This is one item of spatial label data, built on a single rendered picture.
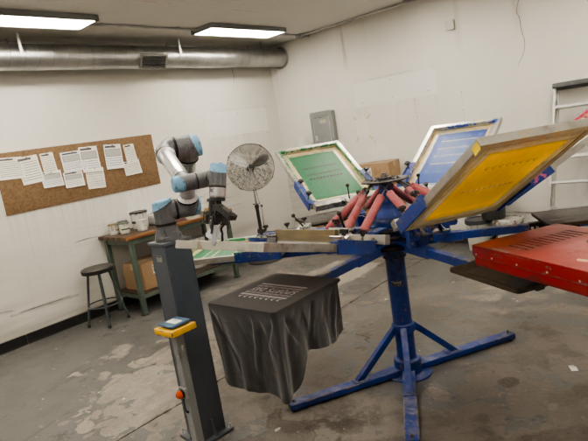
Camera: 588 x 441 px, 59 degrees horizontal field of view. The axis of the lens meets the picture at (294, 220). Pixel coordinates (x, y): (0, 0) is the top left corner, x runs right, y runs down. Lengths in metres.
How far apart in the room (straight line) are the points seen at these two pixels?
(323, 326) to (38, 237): 4.04
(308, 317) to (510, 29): 4.71
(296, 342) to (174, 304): 0.89
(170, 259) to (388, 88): 4.74
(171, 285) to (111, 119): 3.77
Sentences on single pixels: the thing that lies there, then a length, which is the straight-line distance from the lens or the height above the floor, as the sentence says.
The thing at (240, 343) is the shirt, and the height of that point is 0.77.
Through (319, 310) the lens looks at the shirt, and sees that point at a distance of 2.49.
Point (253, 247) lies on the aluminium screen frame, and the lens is 2.12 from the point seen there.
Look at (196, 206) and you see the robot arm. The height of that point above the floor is 1.36.
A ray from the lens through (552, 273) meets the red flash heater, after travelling 2.03.
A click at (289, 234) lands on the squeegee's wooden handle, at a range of 2.77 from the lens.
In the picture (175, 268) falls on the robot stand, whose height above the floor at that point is 1.05.
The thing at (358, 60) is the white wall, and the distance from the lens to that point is 7.33.
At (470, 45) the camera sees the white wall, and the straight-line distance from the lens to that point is 6.62.
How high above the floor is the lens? 1.68
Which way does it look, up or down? 9 degrees down
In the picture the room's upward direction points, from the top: 9 degrees counter-clockwise
